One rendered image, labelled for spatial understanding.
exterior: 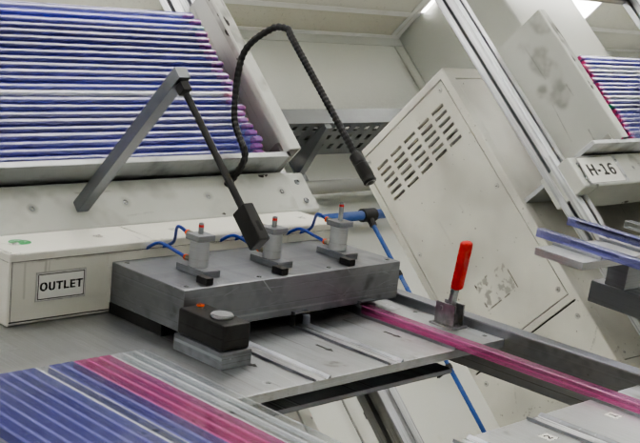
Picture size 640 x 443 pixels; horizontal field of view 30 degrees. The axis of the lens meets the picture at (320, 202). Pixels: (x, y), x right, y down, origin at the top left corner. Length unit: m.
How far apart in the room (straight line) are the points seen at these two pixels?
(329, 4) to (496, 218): 2.36
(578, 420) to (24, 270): 0.59
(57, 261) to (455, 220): 1.28
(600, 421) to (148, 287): 0.50
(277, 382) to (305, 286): 0.22
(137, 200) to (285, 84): 2.94
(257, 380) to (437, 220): 1.34
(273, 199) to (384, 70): 3.25
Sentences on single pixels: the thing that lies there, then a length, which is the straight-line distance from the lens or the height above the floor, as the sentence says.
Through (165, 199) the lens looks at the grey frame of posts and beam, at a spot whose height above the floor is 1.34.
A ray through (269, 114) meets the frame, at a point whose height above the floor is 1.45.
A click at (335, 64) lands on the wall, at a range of 4.70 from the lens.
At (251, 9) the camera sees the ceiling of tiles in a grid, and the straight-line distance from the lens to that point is 4.42.
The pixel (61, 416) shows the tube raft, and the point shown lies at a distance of 1.05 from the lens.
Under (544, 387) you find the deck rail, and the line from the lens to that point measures 1.41.
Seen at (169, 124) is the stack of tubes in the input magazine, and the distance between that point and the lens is 1.59.
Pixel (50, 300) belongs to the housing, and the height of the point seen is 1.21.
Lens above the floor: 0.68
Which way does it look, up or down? 22 degrees up
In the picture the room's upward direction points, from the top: 27 degrees counter-clockwise
